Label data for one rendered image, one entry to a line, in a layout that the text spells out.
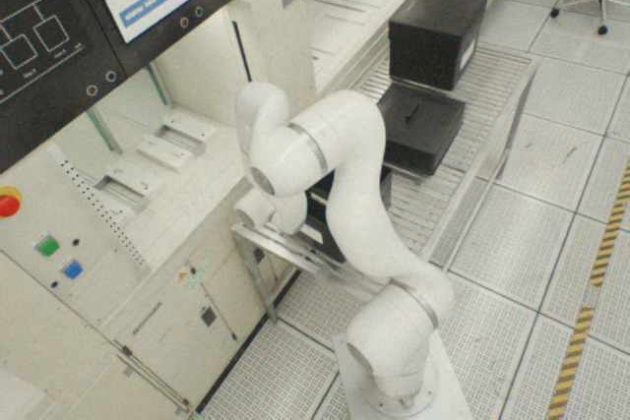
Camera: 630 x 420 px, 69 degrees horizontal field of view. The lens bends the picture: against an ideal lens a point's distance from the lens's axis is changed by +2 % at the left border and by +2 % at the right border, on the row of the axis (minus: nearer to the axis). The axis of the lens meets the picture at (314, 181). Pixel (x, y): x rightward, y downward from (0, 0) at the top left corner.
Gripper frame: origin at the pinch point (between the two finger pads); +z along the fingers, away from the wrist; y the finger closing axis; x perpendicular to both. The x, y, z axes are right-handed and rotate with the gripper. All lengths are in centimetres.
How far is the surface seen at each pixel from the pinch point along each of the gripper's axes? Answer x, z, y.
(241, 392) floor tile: -109, -54, -15
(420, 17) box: -8, 76, -15
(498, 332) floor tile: -109, 30, 56
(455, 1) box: -8, 92, -9
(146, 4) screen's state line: 42, -20, -27
